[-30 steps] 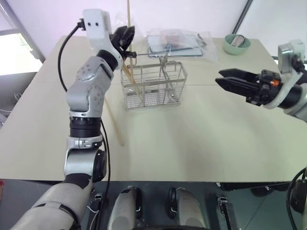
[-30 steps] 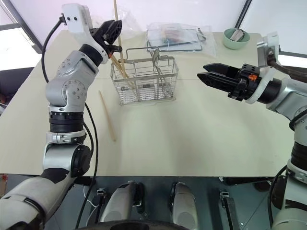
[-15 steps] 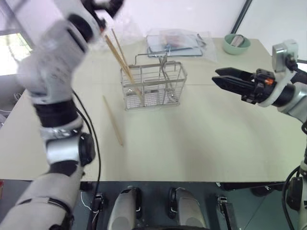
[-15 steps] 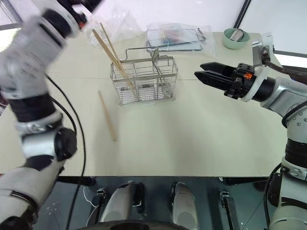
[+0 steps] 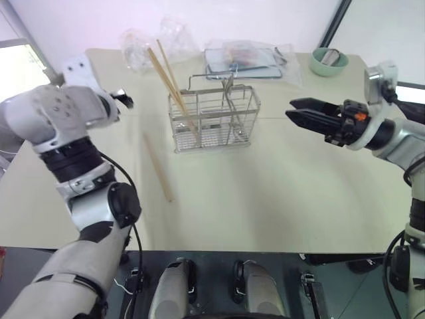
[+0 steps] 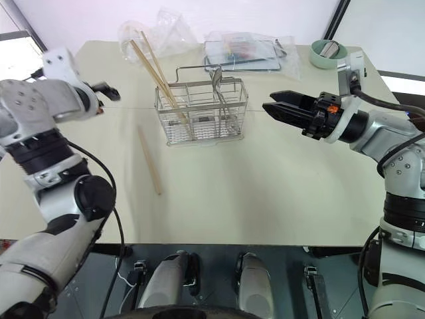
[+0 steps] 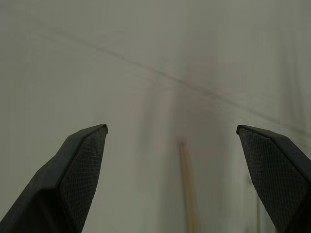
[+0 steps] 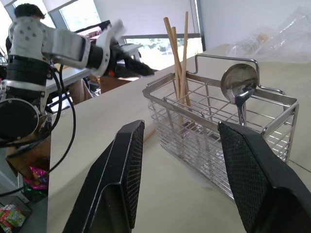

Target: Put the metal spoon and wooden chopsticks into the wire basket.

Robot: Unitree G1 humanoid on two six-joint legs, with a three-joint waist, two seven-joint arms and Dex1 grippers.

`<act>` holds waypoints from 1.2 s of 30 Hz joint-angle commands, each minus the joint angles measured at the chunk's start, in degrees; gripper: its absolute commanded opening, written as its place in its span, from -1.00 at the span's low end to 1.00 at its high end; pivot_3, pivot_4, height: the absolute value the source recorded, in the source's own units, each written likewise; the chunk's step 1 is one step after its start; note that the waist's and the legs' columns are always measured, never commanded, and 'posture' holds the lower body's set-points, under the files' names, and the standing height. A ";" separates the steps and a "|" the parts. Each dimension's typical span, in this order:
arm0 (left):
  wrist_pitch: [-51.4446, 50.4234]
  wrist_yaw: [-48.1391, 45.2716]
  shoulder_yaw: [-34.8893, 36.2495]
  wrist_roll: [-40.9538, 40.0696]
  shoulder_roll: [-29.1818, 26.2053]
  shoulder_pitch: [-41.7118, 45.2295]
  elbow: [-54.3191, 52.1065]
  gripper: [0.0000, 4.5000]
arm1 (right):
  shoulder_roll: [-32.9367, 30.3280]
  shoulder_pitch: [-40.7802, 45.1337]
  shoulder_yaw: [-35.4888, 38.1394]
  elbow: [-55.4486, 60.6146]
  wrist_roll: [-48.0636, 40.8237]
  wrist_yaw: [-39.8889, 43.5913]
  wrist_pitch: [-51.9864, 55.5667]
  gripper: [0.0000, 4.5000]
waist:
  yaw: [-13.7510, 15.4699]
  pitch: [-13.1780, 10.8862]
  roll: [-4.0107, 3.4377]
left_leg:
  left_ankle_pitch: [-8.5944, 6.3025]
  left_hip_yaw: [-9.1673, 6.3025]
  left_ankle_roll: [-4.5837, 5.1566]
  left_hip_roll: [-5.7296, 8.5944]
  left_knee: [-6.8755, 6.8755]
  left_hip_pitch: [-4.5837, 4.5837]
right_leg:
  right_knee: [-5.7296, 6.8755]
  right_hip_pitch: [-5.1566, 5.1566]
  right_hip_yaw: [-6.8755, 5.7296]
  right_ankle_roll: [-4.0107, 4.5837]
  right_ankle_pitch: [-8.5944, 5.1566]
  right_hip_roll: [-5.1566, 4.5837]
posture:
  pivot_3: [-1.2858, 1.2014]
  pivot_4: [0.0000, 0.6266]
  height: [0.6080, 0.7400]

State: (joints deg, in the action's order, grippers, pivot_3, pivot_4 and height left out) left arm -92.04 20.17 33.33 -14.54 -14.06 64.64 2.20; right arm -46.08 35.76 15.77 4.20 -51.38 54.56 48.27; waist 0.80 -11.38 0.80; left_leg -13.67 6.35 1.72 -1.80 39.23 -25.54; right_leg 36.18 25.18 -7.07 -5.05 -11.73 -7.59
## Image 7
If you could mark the wooden chopstick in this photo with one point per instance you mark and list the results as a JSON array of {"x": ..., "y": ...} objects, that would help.
[{"x": 188, "y": 187}]

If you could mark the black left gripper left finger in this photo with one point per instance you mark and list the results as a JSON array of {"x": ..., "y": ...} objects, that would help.
[{"x": 65, "y": 179}]

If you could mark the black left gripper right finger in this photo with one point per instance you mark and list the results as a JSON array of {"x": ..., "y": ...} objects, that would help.
[{"x": 277, "y": 174}]

